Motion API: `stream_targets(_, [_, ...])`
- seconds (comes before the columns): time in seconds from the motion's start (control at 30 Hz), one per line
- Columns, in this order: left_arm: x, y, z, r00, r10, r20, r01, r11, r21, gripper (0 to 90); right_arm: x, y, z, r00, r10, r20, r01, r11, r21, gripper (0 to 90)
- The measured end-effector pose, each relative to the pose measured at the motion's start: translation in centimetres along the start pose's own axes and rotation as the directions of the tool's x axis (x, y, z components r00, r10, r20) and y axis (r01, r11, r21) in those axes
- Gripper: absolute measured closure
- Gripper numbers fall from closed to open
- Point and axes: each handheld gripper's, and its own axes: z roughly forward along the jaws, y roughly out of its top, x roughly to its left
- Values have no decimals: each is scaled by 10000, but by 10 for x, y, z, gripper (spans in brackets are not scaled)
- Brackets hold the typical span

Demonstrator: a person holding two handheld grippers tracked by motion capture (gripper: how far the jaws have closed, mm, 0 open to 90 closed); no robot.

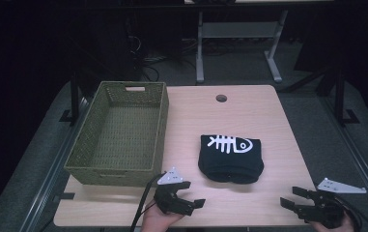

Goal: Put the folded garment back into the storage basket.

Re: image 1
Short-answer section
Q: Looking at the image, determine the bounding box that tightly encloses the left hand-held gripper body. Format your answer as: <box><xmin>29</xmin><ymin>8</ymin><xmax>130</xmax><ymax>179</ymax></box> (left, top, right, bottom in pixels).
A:
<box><xmin>153</xmin><ymin>166</ymin><xmax>185</xmax><ymax>215</ymax></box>

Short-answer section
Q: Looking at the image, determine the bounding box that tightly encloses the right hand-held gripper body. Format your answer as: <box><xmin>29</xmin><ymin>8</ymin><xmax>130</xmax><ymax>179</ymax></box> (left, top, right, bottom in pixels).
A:
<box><xmin>304</xmin><ymin>177</ymin><xmax>368</xmax><ymax>230</ymax></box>

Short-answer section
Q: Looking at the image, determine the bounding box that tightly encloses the black fishbone-print garment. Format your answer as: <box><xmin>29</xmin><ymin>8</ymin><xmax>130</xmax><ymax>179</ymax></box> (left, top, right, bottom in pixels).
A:
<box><xmin>197</xmin><ymin>133</ymin><xmax>266</xmax><ymax>185</ymax></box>

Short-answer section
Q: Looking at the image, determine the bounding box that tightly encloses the green woven basket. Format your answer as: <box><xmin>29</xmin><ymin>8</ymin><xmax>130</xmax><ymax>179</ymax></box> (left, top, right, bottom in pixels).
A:
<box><xmin>64</xmin><ymin>80</ymin><xmax>170</xmax><ymax>189</ymax></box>

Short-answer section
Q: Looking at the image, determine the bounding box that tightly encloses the person's left hand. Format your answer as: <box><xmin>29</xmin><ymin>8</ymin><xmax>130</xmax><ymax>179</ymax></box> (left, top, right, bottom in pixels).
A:
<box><xmin>140</xmin><ymin>199</ymin><xmax>185</xmax><ymax>232</ymax></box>

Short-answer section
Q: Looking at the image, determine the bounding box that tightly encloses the person's right hand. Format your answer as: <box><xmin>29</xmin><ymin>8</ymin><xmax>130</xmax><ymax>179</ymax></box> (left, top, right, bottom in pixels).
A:
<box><xmin>310</xmin><ymin>213</ymin><xmax>356</xmax><ymax>232</ymax></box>

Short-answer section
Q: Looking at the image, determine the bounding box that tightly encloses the black metal stand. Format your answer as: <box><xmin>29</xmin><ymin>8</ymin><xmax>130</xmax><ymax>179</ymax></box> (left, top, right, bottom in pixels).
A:
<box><xmin>331</xmin><ymin>64</ymin><xmax>361</xmax><ymax>128</ymax></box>
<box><xmin>58</xmin><ymin>69</ymin><xmax>86</xmax><ymax>128</ymax></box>

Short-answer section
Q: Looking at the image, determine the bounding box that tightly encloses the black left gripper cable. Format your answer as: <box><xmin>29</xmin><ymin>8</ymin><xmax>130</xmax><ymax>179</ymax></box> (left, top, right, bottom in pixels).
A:
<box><xmin>128</xmin><ymin>173</ymin><xmax>164</xmax><ymax>232</ymax></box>

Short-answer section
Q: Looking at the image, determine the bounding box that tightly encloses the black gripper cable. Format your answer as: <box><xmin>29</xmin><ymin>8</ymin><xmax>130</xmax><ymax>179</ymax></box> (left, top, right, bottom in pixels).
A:
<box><xmin>128</xmin><ymin>173</ymin><xmax>164</xmax><ymax>232</ymax></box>
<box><xmin>332</xmin><ymin>195</ymin><xmax>368</xmax><ymax>232</ymax></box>

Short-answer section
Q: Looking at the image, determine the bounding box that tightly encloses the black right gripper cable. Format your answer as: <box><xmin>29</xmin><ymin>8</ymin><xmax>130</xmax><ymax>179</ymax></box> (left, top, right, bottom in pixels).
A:
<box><xmin>332</xmin><ymin>195</ymin><xmax>368</xmax><ymax>232</ymax></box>

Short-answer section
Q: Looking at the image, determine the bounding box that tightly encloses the aluminium floor rail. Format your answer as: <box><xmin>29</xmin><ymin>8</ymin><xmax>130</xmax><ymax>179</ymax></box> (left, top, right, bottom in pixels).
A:
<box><xmin>318</xmin><ymin>95</ymin><xmax>368</xmax><ymax>216</ymax></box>
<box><xmin>18</xmin><ymin>96</ymin><xmax>91</xmax><ymax>232</ymax></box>

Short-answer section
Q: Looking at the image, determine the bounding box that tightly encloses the tangle of floor cables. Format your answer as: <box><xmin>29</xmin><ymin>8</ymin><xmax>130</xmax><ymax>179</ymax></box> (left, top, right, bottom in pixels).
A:
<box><xmin>125</xmin><ymin>18</ymin><xmax>202</xmax><ymax>83</ymax></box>

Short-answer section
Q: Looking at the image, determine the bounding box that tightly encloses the white metal table frame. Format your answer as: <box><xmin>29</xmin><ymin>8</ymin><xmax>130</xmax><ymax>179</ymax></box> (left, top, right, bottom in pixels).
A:
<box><xmin>195</xmin><ymin>9</ymin><xmax>290</xmax><ymax>84</ymax></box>

